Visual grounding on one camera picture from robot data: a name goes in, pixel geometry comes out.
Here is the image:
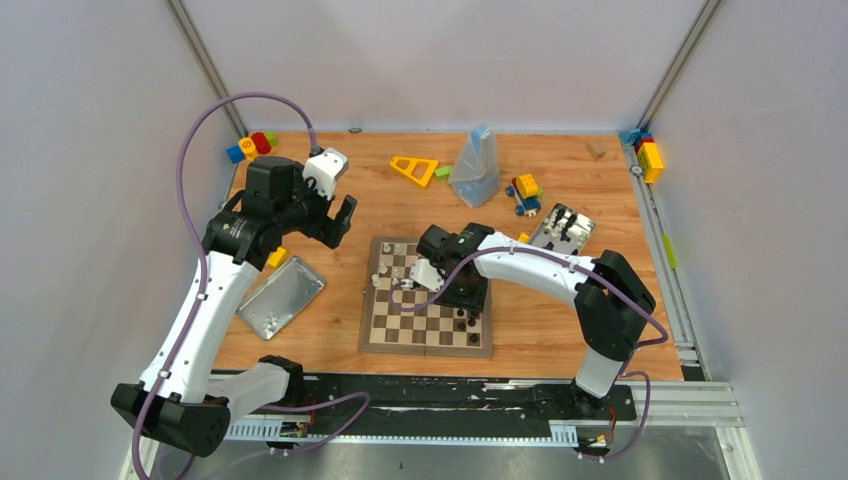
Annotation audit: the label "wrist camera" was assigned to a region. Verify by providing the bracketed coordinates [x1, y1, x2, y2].
[303, 148, 349, 200]
[410, 258, 445, 292]

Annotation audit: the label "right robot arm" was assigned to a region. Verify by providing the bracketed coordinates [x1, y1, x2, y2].
[406, 223, 668, 418]

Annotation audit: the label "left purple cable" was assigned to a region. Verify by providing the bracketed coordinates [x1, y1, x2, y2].
[131, 91, 372, 480]

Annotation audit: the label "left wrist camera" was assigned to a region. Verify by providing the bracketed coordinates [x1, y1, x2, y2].
[303, 148, 349, 200]

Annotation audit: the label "toy brick car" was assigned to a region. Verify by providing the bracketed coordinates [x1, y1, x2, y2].
[505, 174, 542, 218]

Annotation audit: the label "yellow triangle block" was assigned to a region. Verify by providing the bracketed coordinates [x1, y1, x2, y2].
[389, 156, 439, 189]

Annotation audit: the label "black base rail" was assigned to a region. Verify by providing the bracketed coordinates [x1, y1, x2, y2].
[280, 374, 637, 439]

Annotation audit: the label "purple cable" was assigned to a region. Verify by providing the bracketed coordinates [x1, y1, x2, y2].
[388, 246, 670, 463]
[131, 91, 372, 480]

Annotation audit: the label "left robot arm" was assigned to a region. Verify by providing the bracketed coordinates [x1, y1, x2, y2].
[111, 148, 357, 457]

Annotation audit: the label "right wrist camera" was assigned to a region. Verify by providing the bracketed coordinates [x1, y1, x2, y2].
[410, 258, 445, 292]

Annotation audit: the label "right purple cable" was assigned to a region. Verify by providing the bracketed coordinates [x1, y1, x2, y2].
[388, 246, 670, 463]

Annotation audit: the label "silver tin lid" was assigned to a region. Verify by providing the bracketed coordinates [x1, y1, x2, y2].
[236, 256, 326, 340]

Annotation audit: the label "brown wooden block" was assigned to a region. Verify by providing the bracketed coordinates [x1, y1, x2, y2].
[586, 142, 606, 160]

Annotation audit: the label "wooden chess board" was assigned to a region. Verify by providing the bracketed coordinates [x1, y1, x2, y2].
[358, 237, 496, 360]

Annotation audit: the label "colourful cylinder blocks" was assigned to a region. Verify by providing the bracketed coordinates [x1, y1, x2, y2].
[225, 131, 279, 164]

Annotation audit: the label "green block by bag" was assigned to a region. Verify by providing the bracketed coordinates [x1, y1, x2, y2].
[434, 165, 453, 181]

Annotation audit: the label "stacked duplo bricks corner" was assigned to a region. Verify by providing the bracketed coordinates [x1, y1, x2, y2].
[618, 129, 665, 184]

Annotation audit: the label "yellow tin with chess pieces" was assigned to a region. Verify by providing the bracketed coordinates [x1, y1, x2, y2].
[529, 203, 596, 255]

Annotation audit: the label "small yellow block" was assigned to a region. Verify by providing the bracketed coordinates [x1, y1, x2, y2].
[267, 247, 290, 269]

